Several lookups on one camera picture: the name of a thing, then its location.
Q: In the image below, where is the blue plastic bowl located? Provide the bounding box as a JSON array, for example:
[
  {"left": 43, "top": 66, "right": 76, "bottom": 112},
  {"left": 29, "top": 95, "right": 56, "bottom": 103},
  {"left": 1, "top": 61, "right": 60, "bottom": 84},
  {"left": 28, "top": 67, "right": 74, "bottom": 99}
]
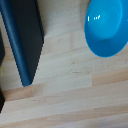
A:
[{"left": 83, "top": 0, "right": 128, "bottom": 59}]

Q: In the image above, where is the dark blue hardcover book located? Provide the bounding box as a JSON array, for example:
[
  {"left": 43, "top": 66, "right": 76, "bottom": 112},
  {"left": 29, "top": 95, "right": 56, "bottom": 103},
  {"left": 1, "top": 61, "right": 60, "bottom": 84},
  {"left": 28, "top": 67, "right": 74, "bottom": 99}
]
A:
[{"left": 0, "top": 0, "right": 46, "bottom": 88}]

